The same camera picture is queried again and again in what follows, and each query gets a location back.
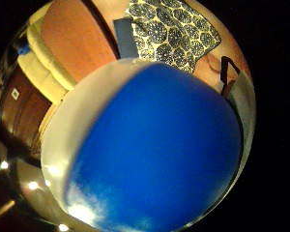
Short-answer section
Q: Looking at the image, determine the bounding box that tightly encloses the blue and white container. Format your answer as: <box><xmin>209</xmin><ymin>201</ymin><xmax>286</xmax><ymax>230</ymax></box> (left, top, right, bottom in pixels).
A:
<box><xmin>40</xmin><ymin>57</ymin><xmax>257</xmax><ymax>232</ymax></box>

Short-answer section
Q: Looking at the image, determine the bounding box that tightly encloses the blue and yellow patterned cloth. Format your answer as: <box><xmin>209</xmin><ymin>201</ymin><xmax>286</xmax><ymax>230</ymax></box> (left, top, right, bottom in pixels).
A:
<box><xmin>125</xmin><ymin>0</ymin><xmax>222</xmax><ymax>74</ymax></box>

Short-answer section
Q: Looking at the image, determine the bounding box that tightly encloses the grey-blue flat box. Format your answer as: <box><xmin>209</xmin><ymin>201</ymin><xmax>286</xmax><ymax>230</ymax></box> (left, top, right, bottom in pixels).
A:
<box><xmin>113</xmin><ymin>17</ymin><xmax>140</xmax><ymax>60</ymax></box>

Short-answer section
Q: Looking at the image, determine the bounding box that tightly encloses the small blue object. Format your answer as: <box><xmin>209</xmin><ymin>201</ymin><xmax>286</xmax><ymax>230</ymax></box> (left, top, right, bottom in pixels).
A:
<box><xmin>16</xmin><ymin>43</ymin><xmax>32</xmax><ymax>56</ymax></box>

